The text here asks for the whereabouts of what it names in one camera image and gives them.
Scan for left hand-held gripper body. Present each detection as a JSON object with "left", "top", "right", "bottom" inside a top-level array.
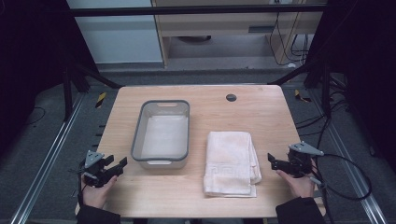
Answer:
[{"left": 81, "top": 149, "right": 116, "bottom": 189}]

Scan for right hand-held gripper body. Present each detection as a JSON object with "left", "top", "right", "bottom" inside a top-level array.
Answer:
[{"left": 287, "top": 141, "right": 325, "bottom": 179}]

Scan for person's left hand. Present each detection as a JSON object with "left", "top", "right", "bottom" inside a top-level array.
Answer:
[{"left": 80, "top": 173, "right": 119, "bottom": 210}]

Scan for person's right hand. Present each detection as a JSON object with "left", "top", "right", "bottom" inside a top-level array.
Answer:
[{"left": 276, "top": 158, "right": 319, "bottom": 200}]

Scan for folded white towel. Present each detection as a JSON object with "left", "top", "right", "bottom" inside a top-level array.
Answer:
[{"left": 203, "top": 130, "right": 263, "bottom": 199}]

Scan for grey-rimmed plastic basin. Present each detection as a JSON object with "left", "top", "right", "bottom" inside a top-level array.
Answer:
[{"left": 130, "top": 99, "right": 191, "bottom": 170}]

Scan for yellow black floor tape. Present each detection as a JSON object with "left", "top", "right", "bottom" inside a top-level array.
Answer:
[
  {"left": 94, "top": 91, "right": 107, "bottom": 109},
  {"left": 293, "top": 89, "right": 313, "bottom": 104}
]

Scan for black metal stand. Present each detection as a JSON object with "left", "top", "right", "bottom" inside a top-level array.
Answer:
[
  {"left": 60, "top": 60, "right": 124, "bottom": 123},
  {"left": 268, "top": 57, "right": 333, "bottom": 119}
]

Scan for dark curtain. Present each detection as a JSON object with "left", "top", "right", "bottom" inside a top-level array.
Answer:
[
  {"left": 306, "top": 0, "right": 396, "bottom": 174},
  {"left": 0, "top": 0, "right": 98, "bottom": 157}
]

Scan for white cabinet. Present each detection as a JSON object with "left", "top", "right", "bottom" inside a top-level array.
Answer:
[{"left": 65, "top": 0, "right": 165, "bottom": 65}]

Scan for light wooden desk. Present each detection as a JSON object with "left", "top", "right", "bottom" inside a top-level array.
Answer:
[{"left": 150, "top": 0, "right": 329, "bottom": 68}]

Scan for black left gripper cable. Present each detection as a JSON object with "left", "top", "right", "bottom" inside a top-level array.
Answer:
[{"left": 68, "top": 160, "right": 90, "bottom": 208}]

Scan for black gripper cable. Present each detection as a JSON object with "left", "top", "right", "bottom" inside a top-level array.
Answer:
[
  {"left": 309, "top": 152, "right": 374, "bottom": 224},
  {"left": 68, "top": 160, "right": 90, "bottom": 208}
]

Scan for black floor cables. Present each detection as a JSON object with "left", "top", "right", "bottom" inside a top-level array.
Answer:
[{"left": 294, "top": 74, "right": 351, "bottom": 150}]

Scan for aluminium floor rail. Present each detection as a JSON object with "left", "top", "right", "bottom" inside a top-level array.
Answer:
[
  {"left": 308, "top": 88, "right": 389, "bottom": 224},
  {"left": 8, "top": 92, "right": 87, "bottom": 224}
]

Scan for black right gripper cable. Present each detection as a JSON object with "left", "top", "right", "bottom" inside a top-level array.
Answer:
[{"left": 309, "top": 152, "right": 374, "bottom": 224}]

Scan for thin black floor cable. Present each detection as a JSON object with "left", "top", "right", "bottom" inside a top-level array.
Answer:
[{"left": 25, "top": 105, "right": 47, "bottom": 126}]

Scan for hanging black desk cables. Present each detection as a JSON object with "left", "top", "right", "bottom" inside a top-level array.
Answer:
[{"left": 268, "top": 11, "right": 310, "bottom": 67}]

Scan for black horizontal frame bar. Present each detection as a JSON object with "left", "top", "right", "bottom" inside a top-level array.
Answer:
[{"left": 68, "top": 3, "right": 327, "bottom": 17}]

